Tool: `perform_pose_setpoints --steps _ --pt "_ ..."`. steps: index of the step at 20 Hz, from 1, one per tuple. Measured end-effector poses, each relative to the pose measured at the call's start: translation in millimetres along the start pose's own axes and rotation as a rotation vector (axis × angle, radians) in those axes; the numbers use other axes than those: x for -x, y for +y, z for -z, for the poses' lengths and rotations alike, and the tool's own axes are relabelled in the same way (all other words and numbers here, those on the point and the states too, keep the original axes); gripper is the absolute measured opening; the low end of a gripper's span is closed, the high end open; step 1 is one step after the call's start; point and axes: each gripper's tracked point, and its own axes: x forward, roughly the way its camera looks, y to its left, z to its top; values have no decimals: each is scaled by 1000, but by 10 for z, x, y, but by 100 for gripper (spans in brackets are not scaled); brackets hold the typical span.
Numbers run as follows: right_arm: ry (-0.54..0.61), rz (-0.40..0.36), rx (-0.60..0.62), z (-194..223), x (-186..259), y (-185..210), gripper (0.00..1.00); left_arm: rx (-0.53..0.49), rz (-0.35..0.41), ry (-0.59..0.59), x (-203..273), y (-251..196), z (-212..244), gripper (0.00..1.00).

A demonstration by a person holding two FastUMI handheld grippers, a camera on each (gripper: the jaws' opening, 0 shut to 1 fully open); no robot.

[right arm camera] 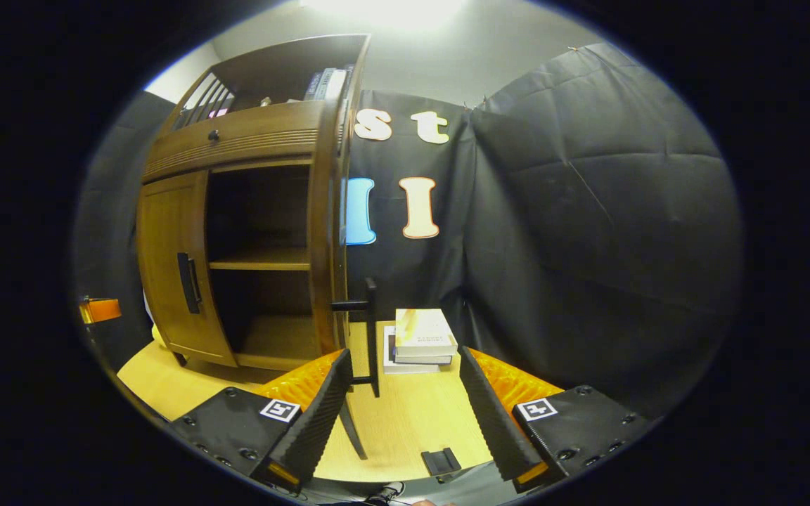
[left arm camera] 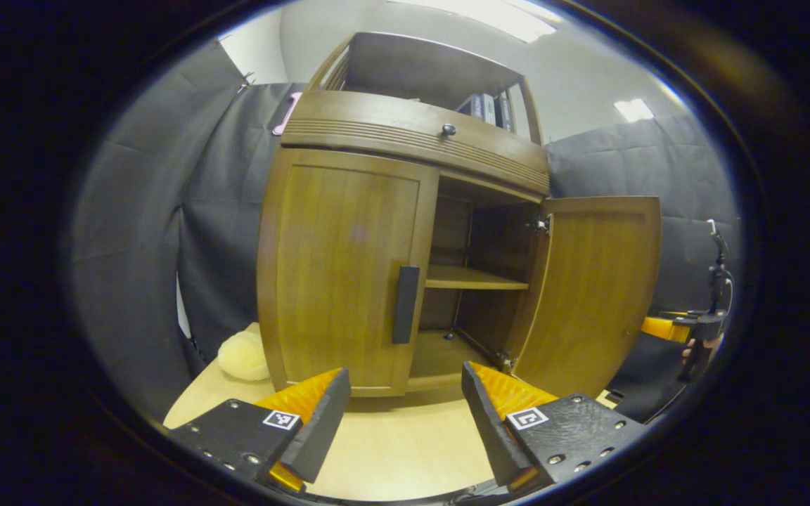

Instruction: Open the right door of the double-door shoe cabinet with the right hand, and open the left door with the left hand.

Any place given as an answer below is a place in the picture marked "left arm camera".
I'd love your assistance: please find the wooden double-door shoe cabinet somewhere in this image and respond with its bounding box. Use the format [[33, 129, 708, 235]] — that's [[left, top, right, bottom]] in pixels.
[[256, 32, 662, 398]]

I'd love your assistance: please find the wooden inner cabinet shelf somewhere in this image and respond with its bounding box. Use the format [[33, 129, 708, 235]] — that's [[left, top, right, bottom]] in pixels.
[[425, 265, 530, 291]]

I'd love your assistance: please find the wooden drawer with black knob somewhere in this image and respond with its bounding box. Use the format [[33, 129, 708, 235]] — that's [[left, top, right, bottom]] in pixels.
[[281, 90, 551, 197]]

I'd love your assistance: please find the wooden cabinet door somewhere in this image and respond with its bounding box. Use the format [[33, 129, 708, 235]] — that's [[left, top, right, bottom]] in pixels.
[[257, 148, 441, 398], [510, 195, 662, 398]]

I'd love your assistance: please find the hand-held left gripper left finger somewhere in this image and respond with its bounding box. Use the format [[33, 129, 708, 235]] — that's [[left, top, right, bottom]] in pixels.
[[166, 367, 352, 493]]

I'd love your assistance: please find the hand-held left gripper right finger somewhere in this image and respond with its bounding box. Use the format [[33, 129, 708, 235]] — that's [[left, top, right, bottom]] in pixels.
[[461, 361, 648, 496]]

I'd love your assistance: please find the large ceiling light panel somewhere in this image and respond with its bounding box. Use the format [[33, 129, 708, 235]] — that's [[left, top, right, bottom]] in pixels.
[[391, 0, 564, 44]]

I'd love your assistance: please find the small ceiling light panel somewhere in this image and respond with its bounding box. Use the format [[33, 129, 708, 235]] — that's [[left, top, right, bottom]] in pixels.
[[615, 98, 655, 124]]

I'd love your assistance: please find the dark navy book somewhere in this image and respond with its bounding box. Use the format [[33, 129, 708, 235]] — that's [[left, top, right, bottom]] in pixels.
[[495, 91, 515, 133]]

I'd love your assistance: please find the pale yellow fluffy item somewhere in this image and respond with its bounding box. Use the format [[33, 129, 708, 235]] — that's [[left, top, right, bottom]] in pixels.
[[217, 330, 272, 382]]

